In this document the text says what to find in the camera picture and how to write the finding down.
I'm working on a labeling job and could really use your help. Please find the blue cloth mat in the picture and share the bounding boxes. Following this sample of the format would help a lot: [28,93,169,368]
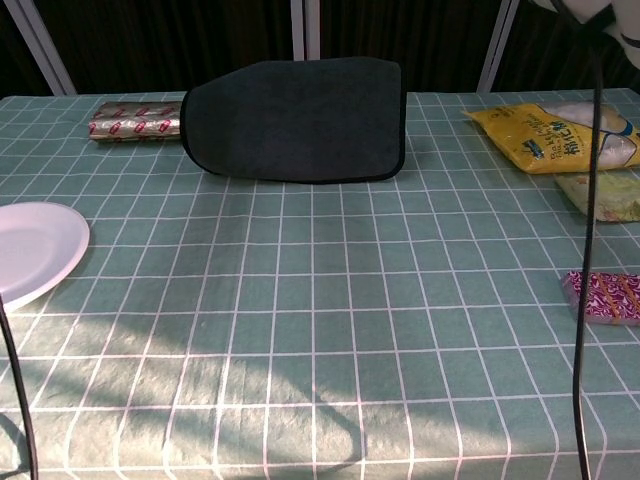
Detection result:
[179,57,406,186]

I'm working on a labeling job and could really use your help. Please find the green checked tablecloth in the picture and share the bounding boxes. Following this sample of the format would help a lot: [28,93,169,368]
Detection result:
[0,88,640,480]

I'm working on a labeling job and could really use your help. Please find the gold foil snack package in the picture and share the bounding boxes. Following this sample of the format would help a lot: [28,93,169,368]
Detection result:
[87,100,185,146]

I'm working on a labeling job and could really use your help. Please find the yellow marshmallow bag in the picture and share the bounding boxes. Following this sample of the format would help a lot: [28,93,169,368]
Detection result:
[460,101,640,176]

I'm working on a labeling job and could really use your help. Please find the white round plate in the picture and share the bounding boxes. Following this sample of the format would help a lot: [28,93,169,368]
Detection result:
[0,201,92,311]

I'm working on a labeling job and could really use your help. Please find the pink patterned small packet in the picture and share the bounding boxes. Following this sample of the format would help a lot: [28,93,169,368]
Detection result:
[562,269,640,329]

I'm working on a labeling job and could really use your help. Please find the pale green snack packet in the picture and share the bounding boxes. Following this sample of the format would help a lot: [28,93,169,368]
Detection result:
[554,169,640,224]

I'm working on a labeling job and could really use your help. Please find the white frame post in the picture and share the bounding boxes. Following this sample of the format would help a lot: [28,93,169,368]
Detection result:
[12,0,79,97]
[290,0,307,62]
[476,0,522,94]
[305,0,322,61]

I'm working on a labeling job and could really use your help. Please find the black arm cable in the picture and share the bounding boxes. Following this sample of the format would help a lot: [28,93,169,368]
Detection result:
[547,0,607,480]
[0,293,42,480]

